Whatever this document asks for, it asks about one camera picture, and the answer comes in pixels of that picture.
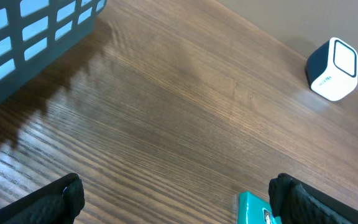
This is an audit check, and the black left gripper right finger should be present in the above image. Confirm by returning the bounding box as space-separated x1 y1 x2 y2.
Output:
268 173 358 224

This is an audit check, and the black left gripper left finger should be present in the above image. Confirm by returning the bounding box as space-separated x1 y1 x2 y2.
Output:
0 173 85 223

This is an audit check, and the green 3M gloves package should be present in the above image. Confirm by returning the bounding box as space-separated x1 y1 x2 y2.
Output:
236 191 282 224

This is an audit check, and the white barcode scanner box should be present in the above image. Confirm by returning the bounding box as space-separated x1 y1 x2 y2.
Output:
305 37 358 101

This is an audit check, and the grey plastic shopping basket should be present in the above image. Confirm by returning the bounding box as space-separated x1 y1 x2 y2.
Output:
0 0 107 104

